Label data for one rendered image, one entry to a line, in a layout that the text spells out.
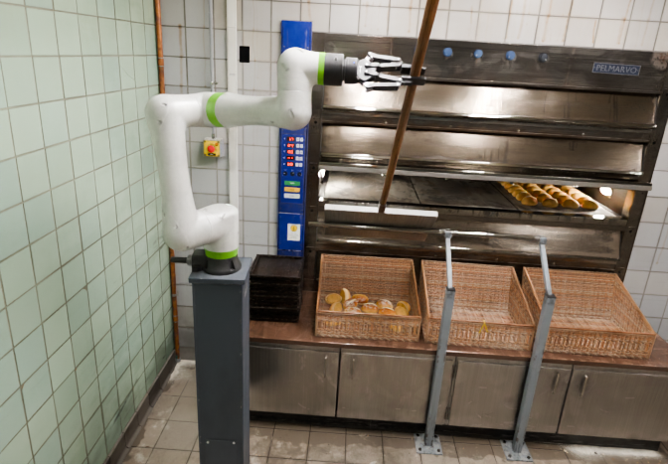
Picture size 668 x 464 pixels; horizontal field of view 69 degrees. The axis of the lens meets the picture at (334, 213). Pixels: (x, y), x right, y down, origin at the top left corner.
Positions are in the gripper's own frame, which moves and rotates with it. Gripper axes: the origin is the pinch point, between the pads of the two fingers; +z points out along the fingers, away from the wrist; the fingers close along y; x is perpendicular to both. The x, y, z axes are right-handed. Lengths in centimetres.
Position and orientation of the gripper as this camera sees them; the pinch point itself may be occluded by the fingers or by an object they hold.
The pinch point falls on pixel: (413, 75)
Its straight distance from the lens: 149.1
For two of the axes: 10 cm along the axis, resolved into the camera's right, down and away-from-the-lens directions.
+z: 10.0, 0.7, -0.1
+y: -0.7, 9.2, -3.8
